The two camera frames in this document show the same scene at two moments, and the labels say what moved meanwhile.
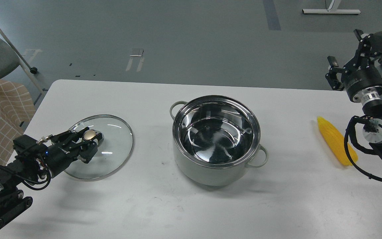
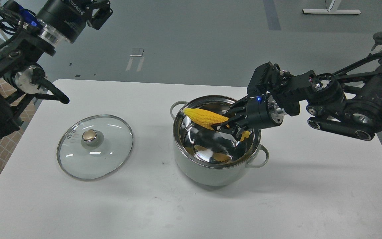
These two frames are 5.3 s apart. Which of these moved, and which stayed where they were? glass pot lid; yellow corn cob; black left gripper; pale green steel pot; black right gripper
Moved: black left gripper; black right gripper; yellow corn cob
Stayed: pale green steel pot; glass pot lid
